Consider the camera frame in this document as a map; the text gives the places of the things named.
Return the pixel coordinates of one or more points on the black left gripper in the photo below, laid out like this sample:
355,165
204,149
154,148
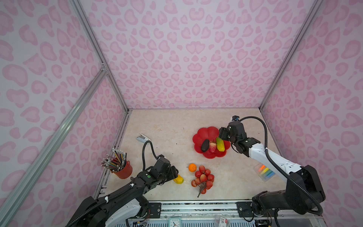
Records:
173,172

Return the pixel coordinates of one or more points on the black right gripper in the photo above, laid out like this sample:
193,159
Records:
222,133

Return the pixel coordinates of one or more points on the green fake mango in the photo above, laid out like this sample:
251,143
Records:
220,145

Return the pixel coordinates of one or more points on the yellow fake mango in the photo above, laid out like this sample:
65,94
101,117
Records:
179,180

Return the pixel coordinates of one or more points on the orange fake tangerine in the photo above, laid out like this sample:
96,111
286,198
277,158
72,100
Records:
192,168

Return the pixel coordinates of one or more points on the dark avocado fake fruit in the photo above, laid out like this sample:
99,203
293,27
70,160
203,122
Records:
205,146

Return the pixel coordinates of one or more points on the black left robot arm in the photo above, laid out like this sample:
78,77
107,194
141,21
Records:
126,202

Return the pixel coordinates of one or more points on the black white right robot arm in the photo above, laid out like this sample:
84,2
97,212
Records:
303,193

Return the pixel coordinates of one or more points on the red flower-shaped fruit bowl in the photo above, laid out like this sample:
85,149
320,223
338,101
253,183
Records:
210,133

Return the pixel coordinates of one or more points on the pink fake strawberry fruit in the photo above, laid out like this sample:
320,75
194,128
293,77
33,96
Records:
212,147

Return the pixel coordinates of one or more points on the red lychee bunch fake fruit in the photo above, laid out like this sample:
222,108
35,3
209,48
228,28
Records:
204,180

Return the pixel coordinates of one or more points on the red pencil cup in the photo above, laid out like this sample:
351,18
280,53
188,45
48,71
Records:
125,172

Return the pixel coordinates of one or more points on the light blue white stapler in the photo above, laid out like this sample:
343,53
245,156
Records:
142,138

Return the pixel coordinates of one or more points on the bundle of pencils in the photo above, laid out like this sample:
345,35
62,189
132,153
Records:
116,161

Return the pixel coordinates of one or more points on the colourful sticky note flags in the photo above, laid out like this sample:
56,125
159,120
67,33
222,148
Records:
263,172

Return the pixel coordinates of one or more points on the small teal clock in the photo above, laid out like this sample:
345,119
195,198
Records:
175,222

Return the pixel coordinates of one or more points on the white red label box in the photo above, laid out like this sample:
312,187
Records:
221,221

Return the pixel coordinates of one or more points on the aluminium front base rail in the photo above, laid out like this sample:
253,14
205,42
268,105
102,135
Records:
202,214

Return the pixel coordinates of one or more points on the aluminium floor rail left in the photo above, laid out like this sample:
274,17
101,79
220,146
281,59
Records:
106,174

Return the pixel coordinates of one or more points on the aluminium vertical corner post right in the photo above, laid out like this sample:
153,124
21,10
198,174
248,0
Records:
306,25

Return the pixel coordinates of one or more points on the aluminium vertical corner post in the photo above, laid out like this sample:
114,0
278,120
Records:
306,25
85,23

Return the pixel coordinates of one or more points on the aluminium diagonal wall beam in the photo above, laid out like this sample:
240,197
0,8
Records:
17,197

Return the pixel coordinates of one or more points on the aluminium vertical corner post left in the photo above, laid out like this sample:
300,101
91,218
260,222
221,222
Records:
85,23

